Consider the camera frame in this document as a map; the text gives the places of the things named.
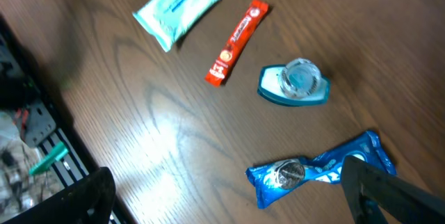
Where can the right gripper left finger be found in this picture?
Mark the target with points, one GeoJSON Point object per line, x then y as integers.
{"type": "Point", "coordinates": [89, 200]}

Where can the blue Oreo cookie pack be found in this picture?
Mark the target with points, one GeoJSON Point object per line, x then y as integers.
{"type": "Point", "coordinates": [277, 179]}

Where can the teal mouthwash bottle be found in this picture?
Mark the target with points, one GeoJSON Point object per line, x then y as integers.
{"type": "Point", "coordinates": [298, 83]}

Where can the mint green wipes pack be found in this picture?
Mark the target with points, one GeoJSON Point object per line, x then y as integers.
{"type": "Point", "coordinates": [169, 20]}

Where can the red coffee stick sachet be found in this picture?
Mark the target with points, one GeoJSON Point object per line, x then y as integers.
{"type": "Point", "coordinates": [226, 60]}

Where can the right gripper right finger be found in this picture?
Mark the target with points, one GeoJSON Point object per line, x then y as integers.
{"type": "Point", "coordinates": [368, 190]}

